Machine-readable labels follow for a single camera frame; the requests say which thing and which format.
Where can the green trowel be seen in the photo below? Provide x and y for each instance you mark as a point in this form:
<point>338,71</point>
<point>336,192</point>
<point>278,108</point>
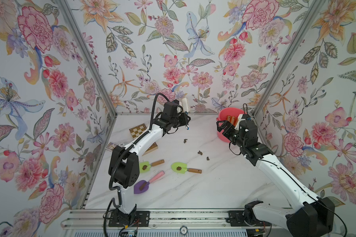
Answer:
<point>182,168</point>
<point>145,166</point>

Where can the white blue cleaning brush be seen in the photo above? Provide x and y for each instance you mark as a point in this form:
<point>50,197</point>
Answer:
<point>185,107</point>

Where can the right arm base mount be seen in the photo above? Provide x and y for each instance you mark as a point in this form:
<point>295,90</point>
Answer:
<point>245,217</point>

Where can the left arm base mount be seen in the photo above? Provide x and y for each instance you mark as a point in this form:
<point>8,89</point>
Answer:
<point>127,218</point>

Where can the small card box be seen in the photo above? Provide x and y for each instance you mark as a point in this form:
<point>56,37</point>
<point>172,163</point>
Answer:
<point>111,146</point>

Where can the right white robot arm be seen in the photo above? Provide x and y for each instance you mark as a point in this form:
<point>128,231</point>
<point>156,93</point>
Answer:
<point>309,215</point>

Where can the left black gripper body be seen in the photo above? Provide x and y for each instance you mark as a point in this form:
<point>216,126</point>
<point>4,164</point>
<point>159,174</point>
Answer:
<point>177,121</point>

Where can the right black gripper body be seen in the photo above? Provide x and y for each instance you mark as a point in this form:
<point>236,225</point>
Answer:
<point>234,136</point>

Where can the aluminium front rail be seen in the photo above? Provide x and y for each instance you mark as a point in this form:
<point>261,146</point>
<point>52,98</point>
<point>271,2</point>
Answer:
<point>169,223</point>

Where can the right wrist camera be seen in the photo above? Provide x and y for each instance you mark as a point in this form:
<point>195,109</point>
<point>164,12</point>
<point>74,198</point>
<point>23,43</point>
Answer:
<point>241,118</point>

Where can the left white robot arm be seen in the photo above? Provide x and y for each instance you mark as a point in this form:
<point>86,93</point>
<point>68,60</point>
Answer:
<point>124,165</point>

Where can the purple trowel pink handle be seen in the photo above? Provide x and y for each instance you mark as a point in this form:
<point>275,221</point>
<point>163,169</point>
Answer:
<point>142,186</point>

